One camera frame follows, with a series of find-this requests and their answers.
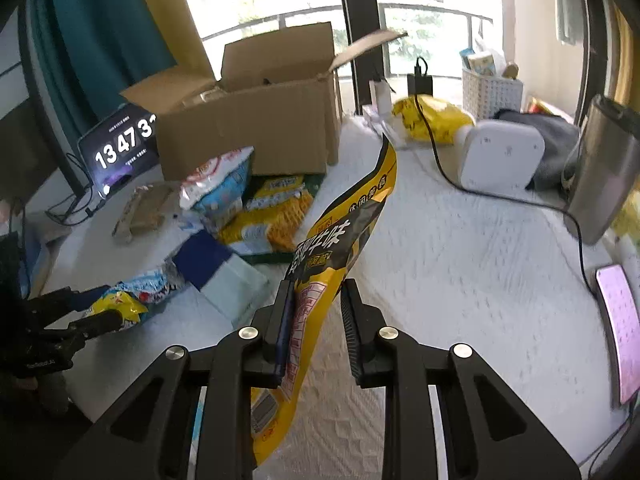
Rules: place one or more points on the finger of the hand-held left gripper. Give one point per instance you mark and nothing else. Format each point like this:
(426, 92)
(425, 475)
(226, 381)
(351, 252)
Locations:
(65, 300)
(90, 327)

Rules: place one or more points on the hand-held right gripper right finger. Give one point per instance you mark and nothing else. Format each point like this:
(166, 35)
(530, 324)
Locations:
(357, 330)

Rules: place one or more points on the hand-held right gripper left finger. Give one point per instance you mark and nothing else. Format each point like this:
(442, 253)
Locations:
(280, 340)

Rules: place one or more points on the blue yellow cartoon snack packet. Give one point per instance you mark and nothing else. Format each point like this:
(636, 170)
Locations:
(120, 305)

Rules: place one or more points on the yellow black snack bag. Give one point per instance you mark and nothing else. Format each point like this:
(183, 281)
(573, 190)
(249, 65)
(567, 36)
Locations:
(340, 240)

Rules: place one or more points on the green yellow corn snack bag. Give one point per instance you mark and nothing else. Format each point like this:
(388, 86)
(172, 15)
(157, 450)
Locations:
(270, 220)

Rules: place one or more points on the clear packet of brown snacks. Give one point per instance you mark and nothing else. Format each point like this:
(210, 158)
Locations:
(145, 210)

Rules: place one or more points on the cardboard box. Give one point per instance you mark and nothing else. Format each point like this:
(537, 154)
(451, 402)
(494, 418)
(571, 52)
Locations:
(250, 130)

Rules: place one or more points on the pale blue navy packet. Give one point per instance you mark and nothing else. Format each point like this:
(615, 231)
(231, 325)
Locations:
(225, 275)

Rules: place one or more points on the tablet with clock display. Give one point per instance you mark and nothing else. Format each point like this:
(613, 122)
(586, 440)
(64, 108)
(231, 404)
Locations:
(120, 155)

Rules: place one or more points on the black screen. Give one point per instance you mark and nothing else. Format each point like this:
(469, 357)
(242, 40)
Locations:
(20, 150)

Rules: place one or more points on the white blue red snack bag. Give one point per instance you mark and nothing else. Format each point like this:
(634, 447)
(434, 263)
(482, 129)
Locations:
(215, 180)

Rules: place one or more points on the white power strip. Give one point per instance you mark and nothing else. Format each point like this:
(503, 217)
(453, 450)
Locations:
(375, 120)

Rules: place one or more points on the yellow printed bag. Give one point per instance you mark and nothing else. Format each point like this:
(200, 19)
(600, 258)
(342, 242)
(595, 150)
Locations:
(440, 120)

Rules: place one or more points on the white rounded device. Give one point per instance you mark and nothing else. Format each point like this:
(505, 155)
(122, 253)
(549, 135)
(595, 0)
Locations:
(500, 155)

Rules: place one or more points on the white charger plug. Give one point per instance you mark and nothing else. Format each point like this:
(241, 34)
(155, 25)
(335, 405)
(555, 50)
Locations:
(382, 97)

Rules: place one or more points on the black power adapter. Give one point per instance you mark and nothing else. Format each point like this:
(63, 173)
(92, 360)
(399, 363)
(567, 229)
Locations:
(419, 82)

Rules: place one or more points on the smartphone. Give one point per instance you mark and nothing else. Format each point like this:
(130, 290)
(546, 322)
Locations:
(620, 335)

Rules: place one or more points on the teal curtain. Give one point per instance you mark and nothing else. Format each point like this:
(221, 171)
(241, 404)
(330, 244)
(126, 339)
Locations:
(100, 35)

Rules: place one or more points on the white plastic basket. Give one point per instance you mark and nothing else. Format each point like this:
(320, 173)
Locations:
(492, 97)

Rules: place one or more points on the grey cloth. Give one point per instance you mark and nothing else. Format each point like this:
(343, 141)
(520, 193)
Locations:
(555, 140)

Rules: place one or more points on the red yellow packet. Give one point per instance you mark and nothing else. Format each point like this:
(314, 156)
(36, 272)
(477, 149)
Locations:
(542, 106)

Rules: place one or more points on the steel thermos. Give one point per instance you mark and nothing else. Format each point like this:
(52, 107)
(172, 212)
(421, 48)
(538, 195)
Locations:
(605, 175)

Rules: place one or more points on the blue white carton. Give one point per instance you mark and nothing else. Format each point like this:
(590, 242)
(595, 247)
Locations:
(480, 62)

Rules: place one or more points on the yellow curtain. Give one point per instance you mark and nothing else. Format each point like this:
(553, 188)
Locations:
(627, 60)
(175, 20)

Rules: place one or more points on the balcony railing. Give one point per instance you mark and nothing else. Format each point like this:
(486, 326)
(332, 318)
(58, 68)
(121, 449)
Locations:
(310, 10)

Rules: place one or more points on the hanging grey towel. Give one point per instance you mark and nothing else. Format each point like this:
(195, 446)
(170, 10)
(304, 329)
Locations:
(570, 5)

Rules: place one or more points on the black window post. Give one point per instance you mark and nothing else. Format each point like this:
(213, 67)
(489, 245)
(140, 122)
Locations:
(357, 10)

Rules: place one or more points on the black door frame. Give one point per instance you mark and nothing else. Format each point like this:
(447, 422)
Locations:
(597, 35)

